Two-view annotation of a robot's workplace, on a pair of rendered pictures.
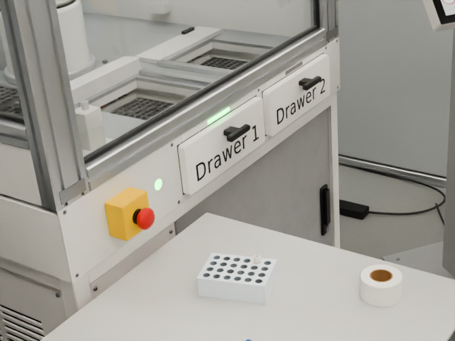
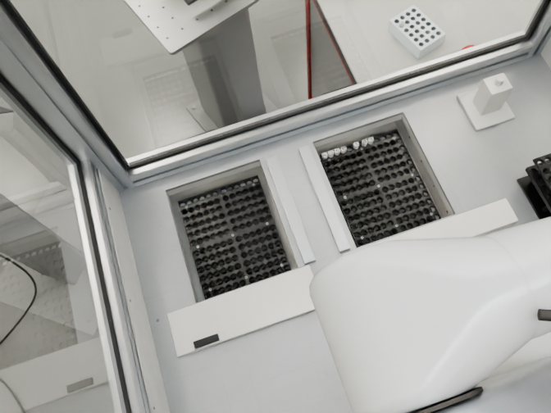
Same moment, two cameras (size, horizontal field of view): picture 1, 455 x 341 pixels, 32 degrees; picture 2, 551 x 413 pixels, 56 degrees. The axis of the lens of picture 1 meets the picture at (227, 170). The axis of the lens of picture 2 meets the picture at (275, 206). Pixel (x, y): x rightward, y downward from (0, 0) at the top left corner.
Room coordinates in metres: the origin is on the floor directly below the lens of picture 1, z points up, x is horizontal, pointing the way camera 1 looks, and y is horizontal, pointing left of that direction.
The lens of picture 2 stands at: (2.11, 0.30, 1.89)
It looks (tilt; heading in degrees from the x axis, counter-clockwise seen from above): 67 degrees down; 225
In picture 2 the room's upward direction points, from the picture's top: 11 degrees counter-clockwise
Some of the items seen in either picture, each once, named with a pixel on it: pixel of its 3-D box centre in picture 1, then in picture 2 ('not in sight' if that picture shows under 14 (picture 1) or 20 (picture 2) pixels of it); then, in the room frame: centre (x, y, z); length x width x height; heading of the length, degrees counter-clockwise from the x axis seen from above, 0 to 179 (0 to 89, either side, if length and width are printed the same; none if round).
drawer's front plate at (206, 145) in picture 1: (225, 143); not in sight; (1.54, 0.00, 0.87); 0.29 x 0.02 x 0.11; 143
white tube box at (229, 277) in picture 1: (237, 277); not in sight; (1.17, 0.00, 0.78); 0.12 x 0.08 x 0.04; 70
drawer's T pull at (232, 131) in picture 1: (233, 132); not in sight; (1.52, -0.02, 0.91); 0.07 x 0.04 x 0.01; 143
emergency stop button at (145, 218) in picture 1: (143, 218); not in sight; (1.25, 0.16, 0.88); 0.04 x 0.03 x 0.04; 143
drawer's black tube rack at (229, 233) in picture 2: not in sight; (234, 240); (1.91, -0.03, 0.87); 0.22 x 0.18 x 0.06; 53
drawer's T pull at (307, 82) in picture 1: (307, 82); not in sight; (1.78, -0.21, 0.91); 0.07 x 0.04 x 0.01; 143
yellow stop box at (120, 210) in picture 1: (129, 214); not in sight; (1.27, 0.18, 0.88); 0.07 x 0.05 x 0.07; 143
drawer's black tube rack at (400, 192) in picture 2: not in sight; (376, 192); (1.66, 0.16, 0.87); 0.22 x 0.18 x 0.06; 53
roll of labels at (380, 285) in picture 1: (380, 285); not in sight; (1.11, -0.24, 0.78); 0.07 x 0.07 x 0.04
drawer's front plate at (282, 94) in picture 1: (298, 93); not in sight; (1.79, -0.19, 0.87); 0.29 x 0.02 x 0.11; 143
